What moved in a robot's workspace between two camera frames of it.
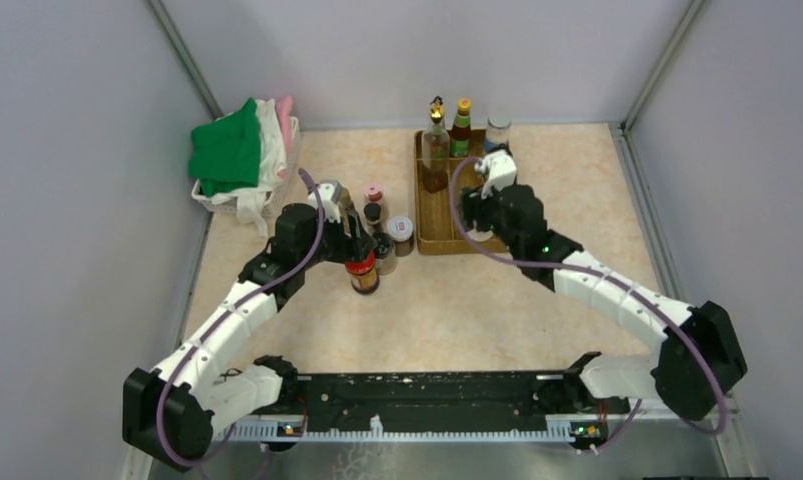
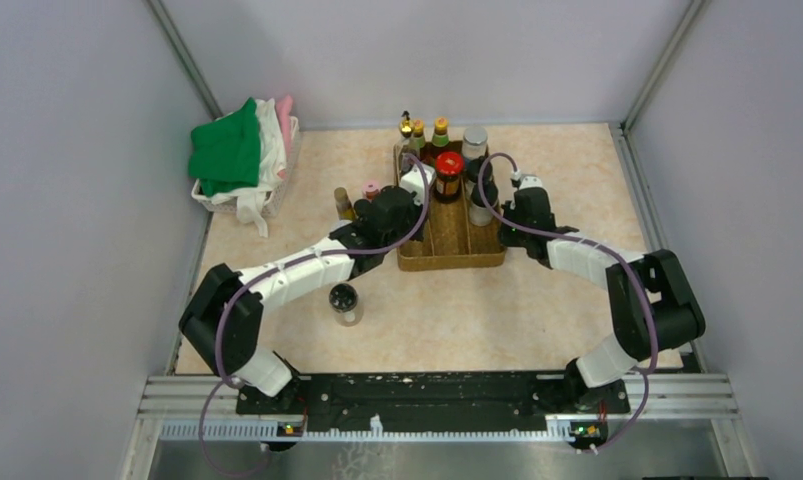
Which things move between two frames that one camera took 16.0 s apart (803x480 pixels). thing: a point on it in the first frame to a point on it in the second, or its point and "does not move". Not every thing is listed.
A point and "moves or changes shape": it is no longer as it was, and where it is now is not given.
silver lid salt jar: (497, 131) to (474, 144)
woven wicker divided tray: (437, 231) moves or changes shape
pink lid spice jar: (374, 192) does not move
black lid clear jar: (480, 236) to (474, 166)
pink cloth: (285, 106) does not move
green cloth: (224, 154) does not move
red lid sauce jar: (364, 275) to (448, 170)
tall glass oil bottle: (435, 147) to (406, 143)
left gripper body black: (334, 246) to (411, 219)
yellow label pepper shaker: (345, 200) does not move
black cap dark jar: (385, 257) moves or changes shape
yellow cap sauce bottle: (460, 139) to (440, 137)
